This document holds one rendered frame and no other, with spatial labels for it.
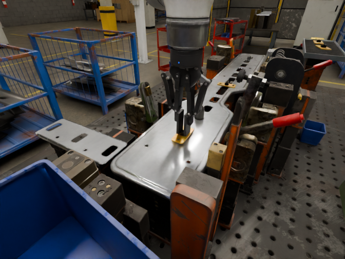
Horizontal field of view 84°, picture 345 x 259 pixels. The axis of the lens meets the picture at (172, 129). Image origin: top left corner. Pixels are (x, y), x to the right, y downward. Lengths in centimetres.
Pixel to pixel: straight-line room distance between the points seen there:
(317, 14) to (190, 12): 718
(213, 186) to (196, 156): 32
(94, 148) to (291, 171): 83
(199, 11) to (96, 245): 43
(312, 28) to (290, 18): 107
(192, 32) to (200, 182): 31
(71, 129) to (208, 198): 56
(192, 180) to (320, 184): 88
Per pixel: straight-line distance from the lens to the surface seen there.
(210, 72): 130
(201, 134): 59
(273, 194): 90
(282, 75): 72
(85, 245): 36
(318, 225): 89
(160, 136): 57
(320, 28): 758
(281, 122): 46
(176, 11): 42
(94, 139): 61
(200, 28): 43
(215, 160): 45
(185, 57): 44
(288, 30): 839
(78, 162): 45
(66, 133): 67
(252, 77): 42
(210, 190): 19
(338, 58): 97
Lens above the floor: 134
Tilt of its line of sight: 34 degrees down
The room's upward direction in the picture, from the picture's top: straight up
